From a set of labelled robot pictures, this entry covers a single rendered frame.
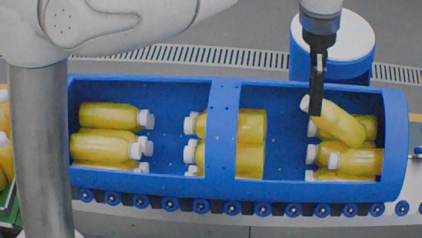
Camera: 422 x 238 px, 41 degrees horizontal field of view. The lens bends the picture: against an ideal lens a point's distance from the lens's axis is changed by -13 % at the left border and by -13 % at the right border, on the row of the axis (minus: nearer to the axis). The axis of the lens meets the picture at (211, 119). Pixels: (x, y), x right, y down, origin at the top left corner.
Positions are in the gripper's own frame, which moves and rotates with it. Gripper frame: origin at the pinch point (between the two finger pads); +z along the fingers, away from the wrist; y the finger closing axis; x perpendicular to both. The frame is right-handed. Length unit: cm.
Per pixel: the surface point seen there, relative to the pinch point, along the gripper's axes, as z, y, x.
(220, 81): 2.2, 5.3, 21.4
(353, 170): 14.7, -8.4, -10.9
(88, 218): 37, -12, 56
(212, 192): 17.6, -13.9, 21.6
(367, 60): 24, 42, -19
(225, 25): 124, 183, 40
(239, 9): 124, 200, 34
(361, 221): 32.0, -11.2, -15.9
